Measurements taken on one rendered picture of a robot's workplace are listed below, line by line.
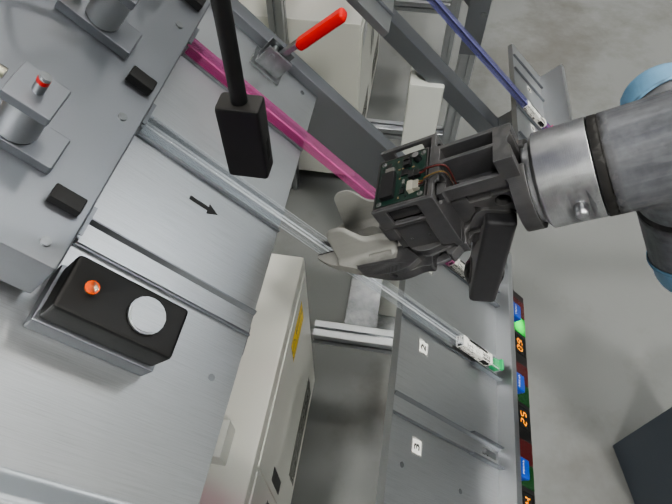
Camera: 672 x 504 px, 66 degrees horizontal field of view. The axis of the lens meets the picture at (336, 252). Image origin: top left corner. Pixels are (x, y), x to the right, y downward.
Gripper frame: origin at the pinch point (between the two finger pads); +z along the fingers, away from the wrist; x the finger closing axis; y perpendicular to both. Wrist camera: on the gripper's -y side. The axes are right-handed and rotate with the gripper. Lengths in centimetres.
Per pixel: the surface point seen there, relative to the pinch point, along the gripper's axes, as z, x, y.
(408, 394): -2.1, 9.5, -13.7
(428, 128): 4, -46, -23
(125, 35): 0.3, 0.0, 26.3
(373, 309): 47, -47, -80
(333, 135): 3.9, -19.0, 0.3
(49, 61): 1.6, 5.1, 28.5
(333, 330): 38, -23, -51
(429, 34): 41, -198, -86
